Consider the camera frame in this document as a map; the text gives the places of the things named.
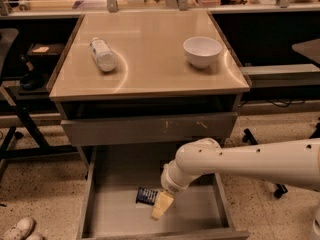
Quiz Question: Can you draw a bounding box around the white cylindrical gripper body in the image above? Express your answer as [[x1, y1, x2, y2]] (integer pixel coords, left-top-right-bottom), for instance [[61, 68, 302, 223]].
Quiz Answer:
[[161, 160, 195, 194]]

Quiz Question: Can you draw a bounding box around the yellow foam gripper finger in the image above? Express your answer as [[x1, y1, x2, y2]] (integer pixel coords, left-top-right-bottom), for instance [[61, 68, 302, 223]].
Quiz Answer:
[[151, 191, 174, 220]]

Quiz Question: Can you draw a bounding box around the blue rxbar blueberry bar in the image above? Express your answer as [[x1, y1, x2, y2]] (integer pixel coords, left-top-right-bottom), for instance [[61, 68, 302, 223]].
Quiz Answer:
[[136, 187, 158, 206]]

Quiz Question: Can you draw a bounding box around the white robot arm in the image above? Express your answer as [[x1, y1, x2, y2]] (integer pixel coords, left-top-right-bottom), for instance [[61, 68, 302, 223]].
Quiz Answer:
[[152, 138, 320, 220]]

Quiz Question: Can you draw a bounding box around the grey top drawer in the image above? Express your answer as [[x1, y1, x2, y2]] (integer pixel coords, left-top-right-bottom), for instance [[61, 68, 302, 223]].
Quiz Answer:
[[62, 112, 237, 146]]

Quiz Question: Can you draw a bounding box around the open grey middle drawer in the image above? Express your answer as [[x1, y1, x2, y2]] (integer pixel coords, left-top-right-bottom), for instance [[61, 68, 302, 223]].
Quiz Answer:
[[77, 143, 249, 240]]

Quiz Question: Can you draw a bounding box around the grey drawer cabinet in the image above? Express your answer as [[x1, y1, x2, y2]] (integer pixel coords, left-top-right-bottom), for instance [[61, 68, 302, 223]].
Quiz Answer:
[[46, 9, 253, 240]]

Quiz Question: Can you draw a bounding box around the black chair base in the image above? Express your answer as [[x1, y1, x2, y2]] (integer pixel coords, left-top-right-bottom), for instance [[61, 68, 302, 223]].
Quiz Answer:
[[0, 85, 79, 162]]

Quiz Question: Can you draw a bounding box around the white ceramic bowl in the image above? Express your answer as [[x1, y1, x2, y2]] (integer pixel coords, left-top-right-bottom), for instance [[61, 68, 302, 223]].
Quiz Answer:
[[183, 37, 222, 68]]

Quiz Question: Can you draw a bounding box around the white plastic bottle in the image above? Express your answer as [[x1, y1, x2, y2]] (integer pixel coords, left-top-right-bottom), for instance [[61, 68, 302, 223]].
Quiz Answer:
[[90, 37, 117, 72]]

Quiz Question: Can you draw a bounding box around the white shoe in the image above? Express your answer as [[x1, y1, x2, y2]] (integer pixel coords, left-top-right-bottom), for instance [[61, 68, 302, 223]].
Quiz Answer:
[[0, 217, 44, 240]]

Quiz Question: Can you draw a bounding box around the black office chair seat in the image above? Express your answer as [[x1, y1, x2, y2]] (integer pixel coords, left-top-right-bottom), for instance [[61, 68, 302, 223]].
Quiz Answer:
[[0, 28, 19, 80]]

